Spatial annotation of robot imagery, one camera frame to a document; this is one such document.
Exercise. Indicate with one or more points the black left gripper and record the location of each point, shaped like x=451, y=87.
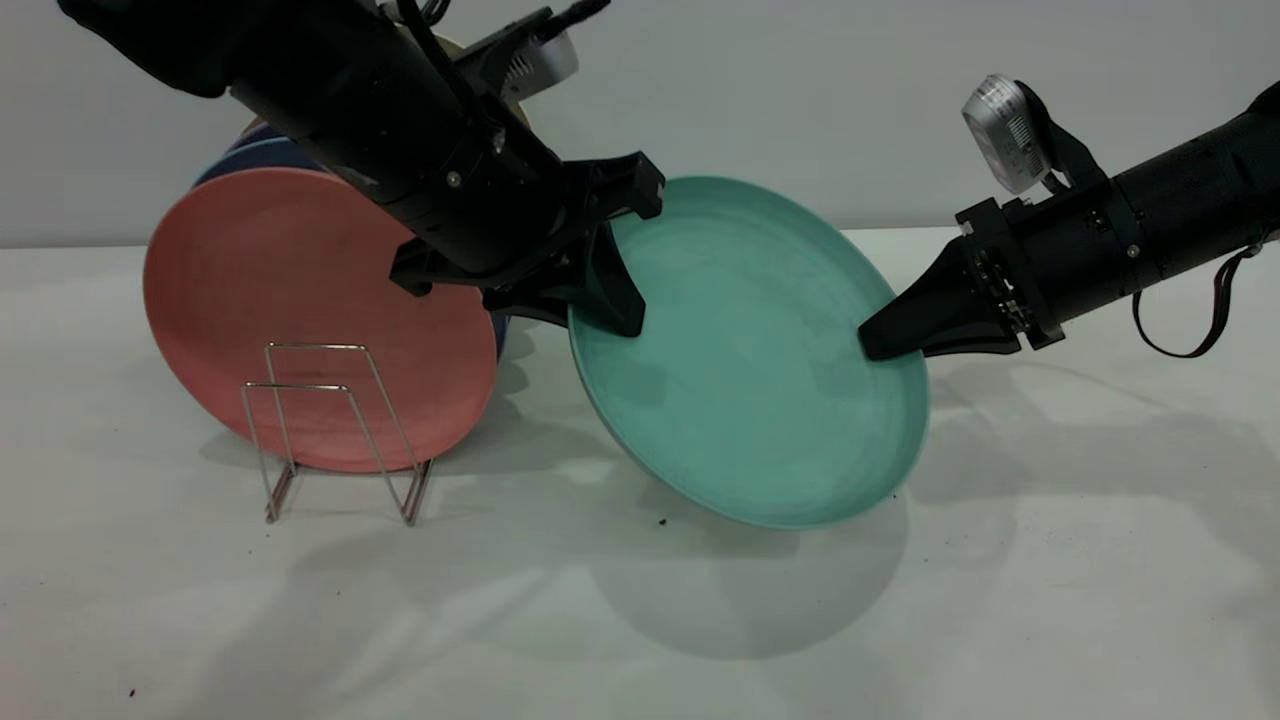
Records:
x=480, y=190

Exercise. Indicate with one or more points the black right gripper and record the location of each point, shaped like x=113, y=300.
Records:
x=1080, y=260

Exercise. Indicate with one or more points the green round plate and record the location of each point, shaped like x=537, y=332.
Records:
x=760, y=380

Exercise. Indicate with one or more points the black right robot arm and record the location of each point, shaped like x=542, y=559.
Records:
x=1210, y=180

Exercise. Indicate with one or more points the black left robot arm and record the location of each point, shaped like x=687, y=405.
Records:
x=220, y=40

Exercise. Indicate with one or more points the pink round plate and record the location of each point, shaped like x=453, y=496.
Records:
x=280, y=300

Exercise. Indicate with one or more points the navy plate light blue rim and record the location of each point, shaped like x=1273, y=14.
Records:
x=265, y=156

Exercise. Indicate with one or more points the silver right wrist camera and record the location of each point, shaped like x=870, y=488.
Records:
x=1000, y=130

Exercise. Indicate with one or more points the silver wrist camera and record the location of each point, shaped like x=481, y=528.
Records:
x=545, y=62
x=1000, y=130

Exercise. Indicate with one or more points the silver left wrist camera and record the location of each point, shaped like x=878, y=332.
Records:
x=545, y=62

